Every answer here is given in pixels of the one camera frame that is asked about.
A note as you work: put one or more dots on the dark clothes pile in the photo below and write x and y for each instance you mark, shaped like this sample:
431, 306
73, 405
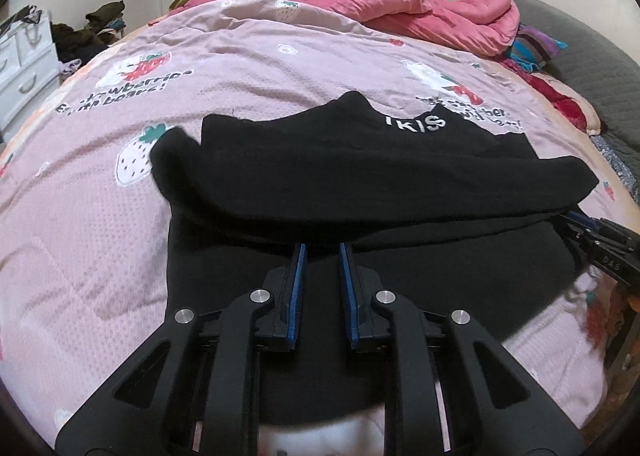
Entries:
82, 36

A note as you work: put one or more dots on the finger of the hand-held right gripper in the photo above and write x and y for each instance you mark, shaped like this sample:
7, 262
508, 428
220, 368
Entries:
580, 228

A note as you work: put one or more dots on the white drawer chest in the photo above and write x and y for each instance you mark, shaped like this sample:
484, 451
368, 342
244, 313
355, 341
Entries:
25, 71

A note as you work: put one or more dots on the purple striped cloth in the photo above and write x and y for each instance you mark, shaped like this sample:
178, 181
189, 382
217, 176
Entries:
537, 48

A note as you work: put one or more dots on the pink strawberry printed bedsheet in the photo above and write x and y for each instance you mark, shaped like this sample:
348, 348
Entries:
240, 66

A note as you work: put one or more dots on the red cloth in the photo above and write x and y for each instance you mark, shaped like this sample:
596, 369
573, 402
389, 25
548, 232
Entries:
560, 96

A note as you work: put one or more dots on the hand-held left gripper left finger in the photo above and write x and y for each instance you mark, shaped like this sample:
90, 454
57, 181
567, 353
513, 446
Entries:
299, 296

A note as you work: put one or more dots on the black t-shirt with orange print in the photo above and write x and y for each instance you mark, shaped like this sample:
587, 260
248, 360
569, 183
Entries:
350, 171

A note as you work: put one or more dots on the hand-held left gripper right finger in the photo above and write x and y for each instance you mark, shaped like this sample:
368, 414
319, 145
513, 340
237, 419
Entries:
346, 296

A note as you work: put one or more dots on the pink quilt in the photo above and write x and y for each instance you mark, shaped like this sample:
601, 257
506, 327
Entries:
400, 3

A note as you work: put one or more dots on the grey quilted headboard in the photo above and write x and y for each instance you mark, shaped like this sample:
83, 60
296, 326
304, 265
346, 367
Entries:
585, 46

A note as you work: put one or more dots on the blue patterned cloth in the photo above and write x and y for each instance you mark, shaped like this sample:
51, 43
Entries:
620, 161

